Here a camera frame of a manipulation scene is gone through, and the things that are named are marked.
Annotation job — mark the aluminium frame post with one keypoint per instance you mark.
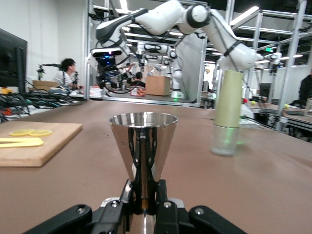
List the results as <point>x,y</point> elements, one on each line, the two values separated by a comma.
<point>292,61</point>
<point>87,73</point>

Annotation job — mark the cardboard box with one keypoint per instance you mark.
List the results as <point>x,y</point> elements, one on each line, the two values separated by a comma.
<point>158,86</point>
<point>44,84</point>

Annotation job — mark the green sleeved glass bottle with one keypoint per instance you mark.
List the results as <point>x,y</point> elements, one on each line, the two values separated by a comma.
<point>229,97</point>

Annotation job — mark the steel double jigger cup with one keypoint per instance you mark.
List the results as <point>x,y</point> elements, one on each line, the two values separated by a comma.
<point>122,146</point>

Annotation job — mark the white fabric screen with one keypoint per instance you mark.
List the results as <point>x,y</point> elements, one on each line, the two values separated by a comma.
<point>192,68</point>

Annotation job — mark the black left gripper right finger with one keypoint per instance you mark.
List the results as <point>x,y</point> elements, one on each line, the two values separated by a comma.
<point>170,219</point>

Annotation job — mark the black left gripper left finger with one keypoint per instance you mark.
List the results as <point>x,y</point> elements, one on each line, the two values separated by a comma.
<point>73,219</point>

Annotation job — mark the wooden cutting board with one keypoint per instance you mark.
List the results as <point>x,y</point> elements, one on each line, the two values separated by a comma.
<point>56,143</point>

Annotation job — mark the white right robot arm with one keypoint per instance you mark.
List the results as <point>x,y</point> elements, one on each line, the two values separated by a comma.
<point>165,19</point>

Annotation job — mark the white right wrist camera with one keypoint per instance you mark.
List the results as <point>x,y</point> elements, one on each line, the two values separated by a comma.
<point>106,53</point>

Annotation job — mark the person in black shirt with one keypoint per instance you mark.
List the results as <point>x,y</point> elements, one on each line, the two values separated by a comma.
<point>139,81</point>

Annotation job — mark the person in dark jacket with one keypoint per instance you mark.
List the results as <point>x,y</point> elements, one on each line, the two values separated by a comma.
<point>306,90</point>

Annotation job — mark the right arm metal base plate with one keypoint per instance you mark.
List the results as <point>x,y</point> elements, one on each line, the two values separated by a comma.
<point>251,122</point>

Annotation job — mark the black monitor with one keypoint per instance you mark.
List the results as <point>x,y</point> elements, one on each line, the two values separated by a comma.
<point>9,61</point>

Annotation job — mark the brown table cover sheet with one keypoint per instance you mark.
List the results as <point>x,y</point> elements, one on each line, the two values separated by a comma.
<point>243,195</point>

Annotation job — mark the person in white shirt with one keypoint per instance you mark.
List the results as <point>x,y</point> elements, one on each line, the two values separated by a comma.
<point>67,78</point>

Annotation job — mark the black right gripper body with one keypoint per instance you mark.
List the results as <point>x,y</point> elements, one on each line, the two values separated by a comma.
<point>107,69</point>

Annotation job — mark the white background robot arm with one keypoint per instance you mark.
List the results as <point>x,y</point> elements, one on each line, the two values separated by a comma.
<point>176,73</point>

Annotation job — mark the lemon slice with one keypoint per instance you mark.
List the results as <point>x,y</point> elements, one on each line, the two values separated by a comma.
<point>18,132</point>
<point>41,132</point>

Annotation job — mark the red printed carton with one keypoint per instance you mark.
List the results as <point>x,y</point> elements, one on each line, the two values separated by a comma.
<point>138,92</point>

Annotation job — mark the yellow plastic knife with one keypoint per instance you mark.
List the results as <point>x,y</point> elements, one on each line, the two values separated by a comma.
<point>22,144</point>

